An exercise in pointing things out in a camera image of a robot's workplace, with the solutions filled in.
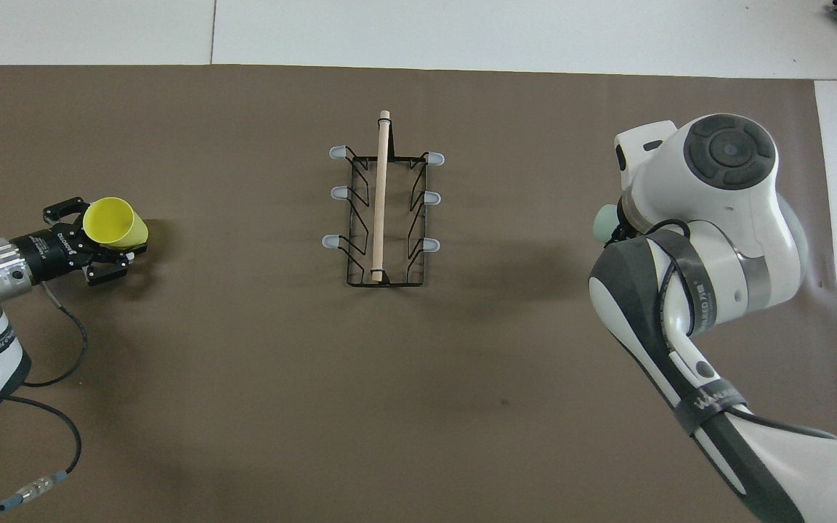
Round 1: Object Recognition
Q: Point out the light green plastic cup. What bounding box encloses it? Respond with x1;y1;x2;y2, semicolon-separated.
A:
593;203;621;244

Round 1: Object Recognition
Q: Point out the brown table mat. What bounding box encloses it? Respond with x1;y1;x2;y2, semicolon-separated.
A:
0;64;837;523

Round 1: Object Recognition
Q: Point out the black wire cup rack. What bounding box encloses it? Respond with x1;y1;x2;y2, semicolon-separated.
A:
322;110;446;288

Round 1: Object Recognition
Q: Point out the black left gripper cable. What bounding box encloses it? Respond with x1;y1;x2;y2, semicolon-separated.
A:
0;282;89;522

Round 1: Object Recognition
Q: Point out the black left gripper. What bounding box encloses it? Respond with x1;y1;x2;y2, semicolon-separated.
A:
10;197;149;286

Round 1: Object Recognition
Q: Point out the yellow plastic cup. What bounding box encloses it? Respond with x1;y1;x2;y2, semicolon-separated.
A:
83;197;149;251

